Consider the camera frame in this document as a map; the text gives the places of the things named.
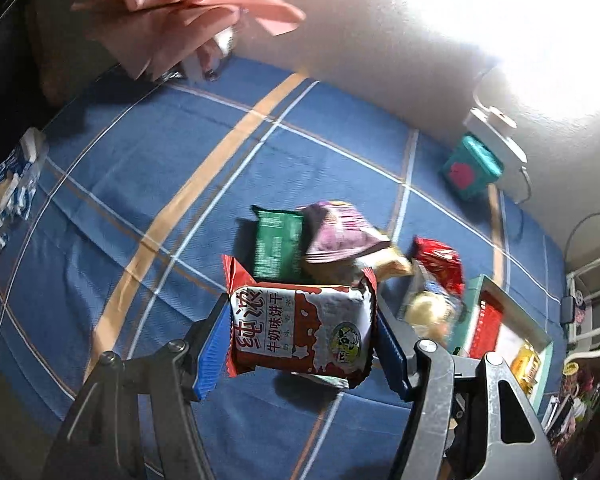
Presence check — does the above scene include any red white biscuit packet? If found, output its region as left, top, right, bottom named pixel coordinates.
left=221, top=254, right=378, bottom=391

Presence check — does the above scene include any white power strip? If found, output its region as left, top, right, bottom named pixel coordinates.
left=462, top=107, right=528, bottom=163

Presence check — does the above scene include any teal cube box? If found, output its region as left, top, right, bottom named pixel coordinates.
left=440, top=132, right=504, bottom=201

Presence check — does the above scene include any purple snack packet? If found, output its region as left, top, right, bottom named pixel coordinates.
left=300, top=201, right=392, bottom=264

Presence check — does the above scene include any teal-edged white tray box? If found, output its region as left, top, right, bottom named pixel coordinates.
left=447, top=274, right=555, bottom=413

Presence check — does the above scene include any dark green snack packet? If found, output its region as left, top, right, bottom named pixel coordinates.
left=251, top=205, right=306, bottom=281

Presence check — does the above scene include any tan gold snack packet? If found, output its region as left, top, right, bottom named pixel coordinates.
left=355, top=245, right=415, bottom=283

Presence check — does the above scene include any black cable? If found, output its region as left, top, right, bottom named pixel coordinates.
left=562, top=210, right=600, bottom=301

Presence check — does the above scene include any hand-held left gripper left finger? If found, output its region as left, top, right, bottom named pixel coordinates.
left=42, top=292, right=231, bottom=480

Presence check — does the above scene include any blue plaid bed sheet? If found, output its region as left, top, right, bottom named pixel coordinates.
left=0, top=55, right=571, bottom=480

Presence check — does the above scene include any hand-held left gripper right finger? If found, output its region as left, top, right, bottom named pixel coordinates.
left=375, top=290, right=563, bottom=480

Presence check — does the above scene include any clear round bun packet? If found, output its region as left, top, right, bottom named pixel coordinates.
left=402, top=272, right=463, bottom=348

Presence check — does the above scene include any white power strip cable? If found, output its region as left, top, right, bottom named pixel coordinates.
left=515, top=162, right=532, bottom=206

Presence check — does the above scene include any white plug-in gooseneck lamp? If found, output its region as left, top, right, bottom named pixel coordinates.
left=470, top=67, right=518, bottom=131

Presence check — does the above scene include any plain red snack packet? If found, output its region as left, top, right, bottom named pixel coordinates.
left=467, top=302, right=503, bottom=358

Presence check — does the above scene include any crumpled blue white wrapper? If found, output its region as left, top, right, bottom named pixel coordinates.
left=0, top=127, right=50, bottom=246

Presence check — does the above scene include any yellow snack packet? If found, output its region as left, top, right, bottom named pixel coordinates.
left=509, top=340, right=541, bottom=393

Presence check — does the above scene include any red gold-print snack packet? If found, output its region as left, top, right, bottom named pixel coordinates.
left=411, top=236, right=466, bottom=296

